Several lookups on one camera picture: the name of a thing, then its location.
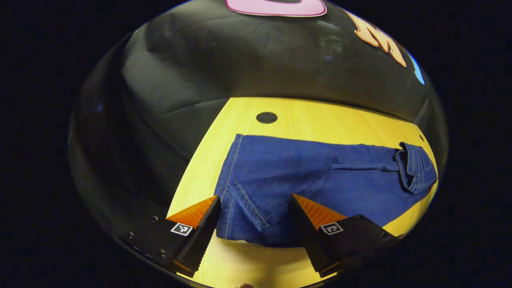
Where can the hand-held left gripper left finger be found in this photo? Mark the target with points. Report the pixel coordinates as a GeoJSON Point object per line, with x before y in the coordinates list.
{"type": "Point", "coordinates": [202, 236]}

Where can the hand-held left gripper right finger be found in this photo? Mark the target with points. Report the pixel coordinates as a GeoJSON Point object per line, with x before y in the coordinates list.
{"type": "Point", "coordinates": [308, 240]}

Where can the blue denim jeans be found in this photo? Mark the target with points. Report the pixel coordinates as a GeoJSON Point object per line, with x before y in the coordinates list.
{"type": "Point", "coordinates": [300, 168]}

